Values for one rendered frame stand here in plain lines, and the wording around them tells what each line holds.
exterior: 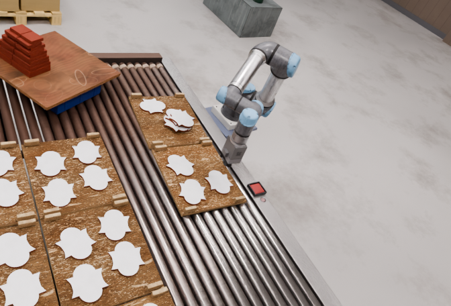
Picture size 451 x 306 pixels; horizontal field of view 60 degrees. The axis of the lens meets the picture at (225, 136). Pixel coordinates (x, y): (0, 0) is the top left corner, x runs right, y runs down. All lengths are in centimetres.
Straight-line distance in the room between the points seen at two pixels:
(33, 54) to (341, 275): 255
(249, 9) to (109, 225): 428
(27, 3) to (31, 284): 350
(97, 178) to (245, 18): 412
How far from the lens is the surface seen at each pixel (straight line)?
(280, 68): 199
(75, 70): 222
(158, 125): 213
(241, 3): 562
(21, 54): 212
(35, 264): 157
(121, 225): 166
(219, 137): 222
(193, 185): 186
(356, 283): 329
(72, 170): 183
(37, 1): 463
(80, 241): 160
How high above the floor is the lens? 230
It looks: 38 degrees down
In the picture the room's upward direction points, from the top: 23 degrees clockwise
